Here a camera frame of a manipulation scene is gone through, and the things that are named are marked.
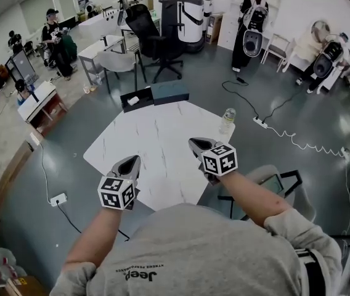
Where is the thin black cable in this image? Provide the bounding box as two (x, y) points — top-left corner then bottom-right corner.
(57, 202), (82, 234)

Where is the white power strip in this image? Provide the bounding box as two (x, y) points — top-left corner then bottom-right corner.
(50, 192), (68, 208)
(253, 116), (269, 130)

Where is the tall cardboard box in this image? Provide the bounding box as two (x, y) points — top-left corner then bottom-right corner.
(205, 12), (225, 45)

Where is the white black robot machine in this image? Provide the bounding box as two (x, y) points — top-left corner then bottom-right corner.
(158, 0), (206, 54)
(190, 0), (214, 21)

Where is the grey shell chair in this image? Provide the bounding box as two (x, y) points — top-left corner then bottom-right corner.
(218, 164), (317, 223)
(96, 49), (147, 94)

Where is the white top wooden desk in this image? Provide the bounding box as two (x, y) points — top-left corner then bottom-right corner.
(17, 81), (68, 135)

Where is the brown cardboard box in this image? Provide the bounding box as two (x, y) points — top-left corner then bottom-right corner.
(0, 274), (48, 296)

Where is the white wooden chair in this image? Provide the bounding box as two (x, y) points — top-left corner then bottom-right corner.
(260, 33), (290, 73)

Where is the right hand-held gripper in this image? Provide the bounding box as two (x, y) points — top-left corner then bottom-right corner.
(188, 137), (239, 186)

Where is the white coiled cable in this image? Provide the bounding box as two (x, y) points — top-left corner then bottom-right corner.
(267, 126), (350, 160)

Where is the thin white cable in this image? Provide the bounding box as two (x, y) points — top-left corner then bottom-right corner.
(38, 142), (54, 202)

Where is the black box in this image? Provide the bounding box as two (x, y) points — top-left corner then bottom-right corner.
(120, 86), (155, 113)

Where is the grey metal table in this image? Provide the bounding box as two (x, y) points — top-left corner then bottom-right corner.
(78, 35), (126, 88)

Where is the black framed board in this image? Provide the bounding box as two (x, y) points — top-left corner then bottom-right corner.
(4, 49), (39, 88)

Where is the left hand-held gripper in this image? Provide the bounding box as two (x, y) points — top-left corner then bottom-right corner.
(97, 155), (142, 212)

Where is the person's left forearm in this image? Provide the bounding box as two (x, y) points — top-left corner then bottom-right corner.
(63, 208), (123, 269)

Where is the black office chair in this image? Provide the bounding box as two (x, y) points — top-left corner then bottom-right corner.
(124, 4), (184, 84)

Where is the white black backpack device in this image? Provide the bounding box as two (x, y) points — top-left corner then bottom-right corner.
(242, 4), (270, 58)
(312, 40), (350, 80)

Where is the person's right forearm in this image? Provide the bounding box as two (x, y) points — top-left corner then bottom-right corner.
(219, 171), (295, 228)

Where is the clear water bottle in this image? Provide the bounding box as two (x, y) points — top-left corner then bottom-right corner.
(218, 107), (237, 135)

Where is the black shoulder strap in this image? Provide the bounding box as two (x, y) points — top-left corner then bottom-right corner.
(295, 248), (330, 296)

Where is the dark tablet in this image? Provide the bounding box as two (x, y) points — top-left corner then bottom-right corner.
(254, 174), (282, 197)

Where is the black floor cable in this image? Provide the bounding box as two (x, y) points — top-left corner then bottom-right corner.
(222, 77), (305, 125)

